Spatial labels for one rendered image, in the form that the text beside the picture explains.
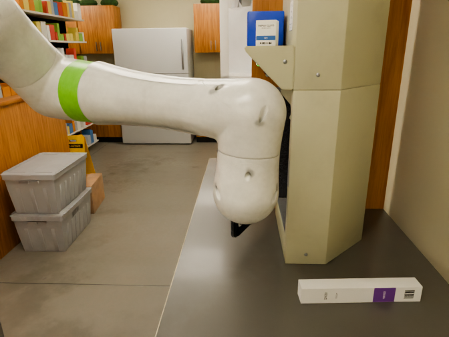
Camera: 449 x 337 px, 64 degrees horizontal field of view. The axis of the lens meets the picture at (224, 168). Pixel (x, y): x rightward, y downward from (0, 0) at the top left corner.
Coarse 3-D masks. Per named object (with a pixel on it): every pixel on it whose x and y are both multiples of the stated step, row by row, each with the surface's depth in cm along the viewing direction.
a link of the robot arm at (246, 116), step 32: (96, 64) 65; (96, 96) 63; (128, 96) 61; (160, 96) 58; (192, 96) 56; (224, 96) 53; (256, 96) 52; (192, 128) 58; (224, 128) 54; (256, 128) 52
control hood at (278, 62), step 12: (252, 48) 83; (264, 48) 83; (276, 48) 82; (288, 48) 82; (264, 60) 83; (276, 60) 83; (288, 60) 83; (276, 72) 84; (288, 72) 84; (288, 84) 85
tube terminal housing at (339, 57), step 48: (288, 0) 96; (336, 0) 79; (384, 0) 89; (336, 48) 82; (384, 48) 94; (288, 96) 95; (336, 96) 85; (336, 144) 89; (288, 192) 94; (336, 192) 94; (288, 240) 98; (336, 240) 101
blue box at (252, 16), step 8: (248, 16) 98; (256, 16) 98; (264, 16) 98; (272, 16) 98; (280, 16) 98; (248, 24) 99; (280, 24) 99; (248, 32) 100; (280, 32) 99; (248, 40) 100; (280, 40) 100
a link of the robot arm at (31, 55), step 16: (0, 0) 56; (0, 16) 56; (16, 16) 58; (0, 32) 56; (16, 32) 58; (32, 32) 62; (0, 48) 58; (16, 48) 59; (32, 48) 62; (48, 48) 65; (0, 64) 60; (16, 64) 61; (32, 64) 63; (48, 64) 65; (16, 80) 64; (32, 80) 65
